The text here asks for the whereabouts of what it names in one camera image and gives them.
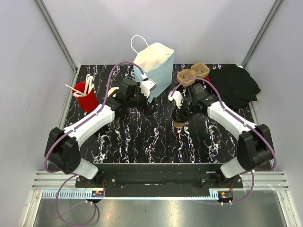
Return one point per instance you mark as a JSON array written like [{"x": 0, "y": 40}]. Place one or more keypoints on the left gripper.
[{"x": 145, "y": 108}]

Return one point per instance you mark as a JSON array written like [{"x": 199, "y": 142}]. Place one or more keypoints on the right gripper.
[{"x": 184, "y": 102}]

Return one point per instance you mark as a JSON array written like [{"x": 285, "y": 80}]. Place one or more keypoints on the single black cup lid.
[{"x": 178, "y": 117}]

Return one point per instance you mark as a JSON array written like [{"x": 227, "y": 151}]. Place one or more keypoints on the stack of paper cups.
[{"x": 112, "y": 92}]

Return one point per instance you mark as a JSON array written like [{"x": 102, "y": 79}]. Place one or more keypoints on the stack of pulp cup carriers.
[{"x": 198, "y": 70}]

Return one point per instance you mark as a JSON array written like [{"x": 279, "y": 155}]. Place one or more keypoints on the light blue paper bag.
[{"x": 156, "y": 60}]

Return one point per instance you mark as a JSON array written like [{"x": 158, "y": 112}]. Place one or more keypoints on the single brown paper cup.
[{"x": 179, "y": 124}]

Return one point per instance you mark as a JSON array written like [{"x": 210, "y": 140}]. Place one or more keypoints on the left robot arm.
[{"x": 63, "y": 146}]

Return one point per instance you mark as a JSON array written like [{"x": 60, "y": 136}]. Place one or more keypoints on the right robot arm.
[{"x": 254, "y": 147}]

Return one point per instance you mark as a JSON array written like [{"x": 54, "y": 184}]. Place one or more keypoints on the black cloth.
[{"x": 235, "y": 85}]

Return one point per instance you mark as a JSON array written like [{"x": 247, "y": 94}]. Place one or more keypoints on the red cup with stirrers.
[{"x": 84, "y": 94}]

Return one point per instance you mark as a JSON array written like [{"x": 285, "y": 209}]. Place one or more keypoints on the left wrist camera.
[{"x": 147, "y": 85}]

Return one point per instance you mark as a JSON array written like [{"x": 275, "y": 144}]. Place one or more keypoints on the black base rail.
[{"x": 159, "y": 180}]

